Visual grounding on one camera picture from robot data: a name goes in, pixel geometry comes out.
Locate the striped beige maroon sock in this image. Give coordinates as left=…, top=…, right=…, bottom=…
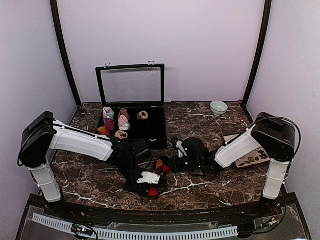
left=137, top=110, right=149, bottom=120

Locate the multicolour rolled sock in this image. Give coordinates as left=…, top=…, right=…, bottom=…
left=102, top=107, right=114, bottom=120

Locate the orange rolled sock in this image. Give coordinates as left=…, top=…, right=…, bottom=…
left=97, top=126, right=107, bottom=136

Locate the black right frame post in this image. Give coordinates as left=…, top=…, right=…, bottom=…
left=241, top=0, right=272, bottom=108

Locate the black box with glass lid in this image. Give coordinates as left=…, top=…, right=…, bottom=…
left=95, top=63, right=168, bottom=150

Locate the black argyle orange red sock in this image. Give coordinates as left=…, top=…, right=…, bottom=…
left=147, top=159, right=171, bottom=199

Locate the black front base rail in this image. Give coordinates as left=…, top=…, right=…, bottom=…
left=26, top=194, right=275, bottom=226

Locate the pink white rolled sock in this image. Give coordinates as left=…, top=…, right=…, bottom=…
left=118, top=115, right=131, bottom=131

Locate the square floral plate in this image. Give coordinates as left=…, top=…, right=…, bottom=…
left=218, top=133, right=270, bottom=169

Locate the black frame post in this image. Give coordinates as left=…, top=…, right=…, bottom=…
left=241, top=0, right=272, bottom=108
left=49, top=0, right=82, bottom=108

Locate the white slotted cable duct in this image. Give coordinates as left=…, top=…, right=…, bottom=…
left=31, top=212, right=239, bottom=240

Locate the pale green bowl at back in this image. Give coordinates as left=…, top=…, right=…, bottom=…
left=210, top=100, right=229, bottom=116

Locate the small circuit board left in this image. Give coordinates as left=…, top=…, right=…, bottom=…
left=71, top=224, right=94, bottom=237

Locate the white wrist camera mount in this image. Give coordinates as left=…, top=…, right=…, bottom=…
left=136, top=171, right=161, bottom=185
left=175, top=139, right=185, bottom=158

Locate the small circuit board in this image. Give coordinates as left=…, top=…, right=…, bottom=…
left=71, top=224, right=94, bottom=237
left=261, top=217, right=280, bottom=228

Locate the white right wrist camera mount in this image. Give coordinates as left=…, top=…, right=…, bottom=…
left=175, top=139, right=185, bottom=158

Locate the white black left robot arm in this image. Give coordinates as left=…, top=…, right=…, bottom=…
left=17, top=111, right=168, bottom=218

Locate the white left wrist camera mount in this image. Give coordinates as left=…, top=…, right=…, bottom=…
left=136, top=171, right=161, bottom=185

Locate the magenta rolled sock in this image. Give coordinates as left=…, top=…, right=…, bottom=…
left=104, top=118, right=115, bottom=135

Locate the beige rolled sock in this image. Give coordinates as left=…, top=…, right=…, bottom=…
left=114, top=130, right=128, bottom=140

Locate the brown rolled sock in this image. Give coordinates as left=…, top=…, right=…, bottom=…
left=118, top=108, right=131, bottom=120

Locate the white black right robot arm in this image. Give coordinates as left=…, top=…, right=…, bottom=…
left=169, top=112, right=302, bottom=217

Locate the small circuit board right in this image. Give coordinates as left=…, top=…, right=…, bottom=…
left=261, top=217, right=280, bottom=228

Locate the black left frame post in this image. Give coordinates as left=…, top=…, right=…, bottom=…
left=49, top=0, right=82, bottom=108

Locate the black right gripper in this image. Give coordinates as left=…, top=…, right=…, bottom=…
left=167, top=155, right=202, bottom=173

